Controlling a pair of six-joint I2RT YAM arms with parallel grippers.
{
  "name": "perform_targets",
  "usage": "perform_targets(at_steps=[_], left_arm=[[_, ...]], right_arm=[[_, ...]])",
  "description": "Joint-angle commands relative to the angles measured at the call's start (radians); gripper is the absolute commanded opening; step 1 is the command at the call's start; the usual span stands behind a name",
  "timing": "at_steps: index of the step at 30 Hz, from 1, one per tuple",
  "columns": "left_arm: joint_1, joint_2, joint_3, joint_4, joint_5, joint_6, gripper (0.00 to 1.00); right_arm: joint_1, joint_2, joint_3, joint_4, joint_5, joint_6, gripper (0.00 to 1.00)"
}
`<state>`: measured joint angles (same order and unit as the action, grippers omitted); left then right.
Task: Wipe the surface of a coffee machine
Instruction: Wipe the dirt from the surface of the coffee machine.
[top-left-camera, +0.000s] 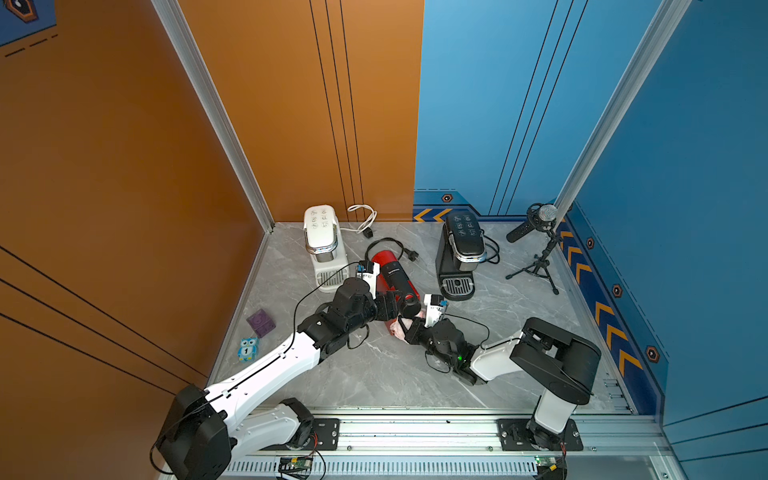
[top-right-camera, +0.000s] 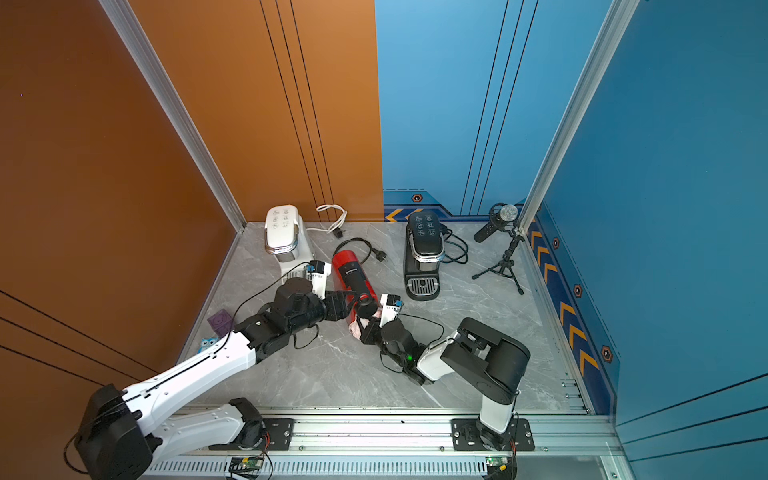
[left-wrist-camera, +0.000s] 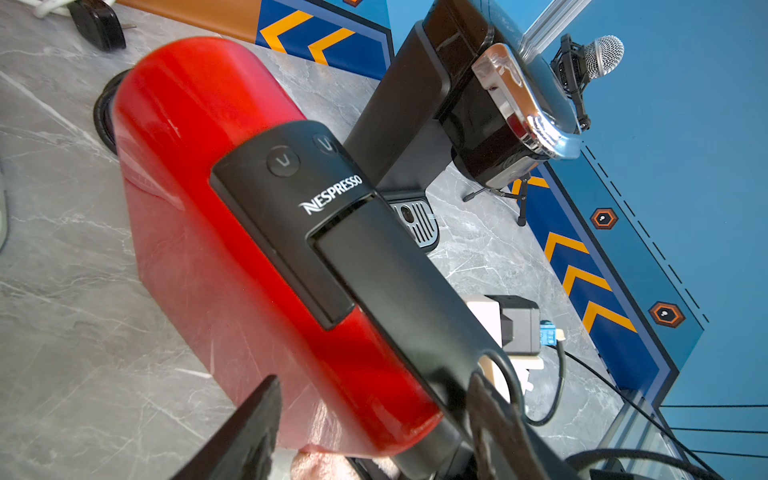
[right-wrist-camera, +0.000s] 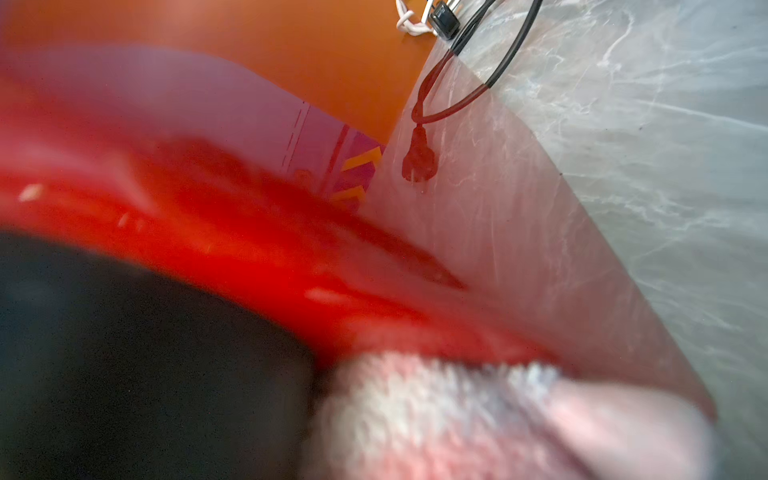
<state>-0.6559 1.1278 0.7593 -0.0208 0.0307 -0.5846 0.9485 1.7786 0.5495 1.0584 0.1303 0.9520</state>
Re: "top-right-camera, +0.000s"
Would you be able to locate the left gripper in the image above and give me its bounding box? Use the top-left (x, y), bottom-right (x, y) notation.
top-left (287, 290), bottom-right (360, 339)

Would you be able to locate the red Nespresso coffee machine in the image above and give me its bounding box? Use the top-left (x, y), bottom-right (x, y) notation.
top-left (332, 250), bottom-right (379, 325)

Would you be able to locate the white coffee machine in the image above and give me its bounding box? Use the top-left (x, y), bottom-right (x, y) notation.
top-left (264, 205), bottom-right (314, 280)

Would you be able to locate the black coffee machine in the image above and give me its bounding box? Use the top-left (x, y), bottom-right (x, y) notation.
top-left (403, 210), bottom-right (445, 301)

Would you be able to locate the pink striped towel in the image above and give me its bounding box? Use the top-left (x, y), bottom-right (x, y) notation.
top-left (349, 317), bottom-right (369, 340)

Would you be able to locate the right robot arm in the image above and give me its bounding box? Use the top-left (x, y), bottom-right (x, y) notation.
top-left (355, 317), bottom-right (531, 450)

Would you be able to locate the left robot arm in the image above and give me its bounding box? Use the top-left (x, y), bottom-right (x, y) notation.
top-left (69, 278), bottom-right (357, 479)

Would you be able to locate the purple square card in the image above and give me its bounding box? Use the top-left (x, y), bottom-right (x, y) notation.
top-left (207, 309), bottom-right (234, 338)

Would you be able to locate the blue owl figure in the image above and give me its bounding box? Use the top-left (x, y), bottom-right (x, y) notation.
top-left (198, 338), bottom-right (218, 352)

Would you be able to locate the right green circuit board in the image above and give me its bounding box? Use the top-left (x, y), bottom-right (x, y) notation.
top-left (483, 457), bottom-right (518, 480)

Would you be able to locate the green circuit board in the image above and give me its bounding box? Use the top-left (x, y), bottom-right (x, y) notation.
top-left (483, 457), bottom-right (518, 480)
top-left (226, 456), bottom-right (272, 479)

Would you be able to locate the left green circuit board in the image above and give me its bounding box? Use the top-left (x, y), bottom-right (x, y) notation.
top-left (226, 456), bottom-right (272, 479)

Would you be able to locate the black microphone on tripod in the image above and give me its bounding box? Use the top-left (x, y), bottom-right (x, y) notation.
top-left (470, 202), bottom-right (526, 296)

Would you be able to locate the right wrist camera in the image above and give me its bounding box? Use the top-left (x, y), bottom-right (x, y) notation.
top-left (379, 294), bottom-right (404, 328)

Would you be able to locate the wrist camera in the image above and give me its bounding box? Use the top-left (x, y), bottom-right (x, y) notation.
top-left (379, 294), bottom-right (404, 328)
top-left (305, 260), bottom-right (332, 300)

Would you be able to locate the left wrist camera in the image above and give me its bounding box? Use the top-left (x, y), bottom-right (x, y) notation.
top-left (305, 260), bottom-right (332, 300)

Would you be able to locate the red machine black power cable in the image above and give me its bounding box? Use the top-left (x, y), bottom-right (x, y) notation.
top-left (333, 237), bottom-right (388, 265)

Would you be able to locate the white power cable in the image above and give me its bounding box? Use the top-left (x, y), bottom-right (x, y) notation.
top-left (305, 203), bottom-right (349, 240)

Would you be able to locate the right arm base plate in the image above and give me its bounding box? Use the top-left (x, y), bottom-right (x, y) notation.
top-left (450, 417), bottom-right (536, 452)

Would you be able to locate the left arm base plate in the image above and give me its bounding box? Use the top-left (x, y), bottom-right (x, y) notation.
top-left (208, 418), bottom-right (295, 453)

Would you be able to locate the aluminium front rail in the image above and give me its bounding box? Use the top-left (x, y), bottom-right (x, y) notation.
top-left (143, 410), bottom-right (633, 479)

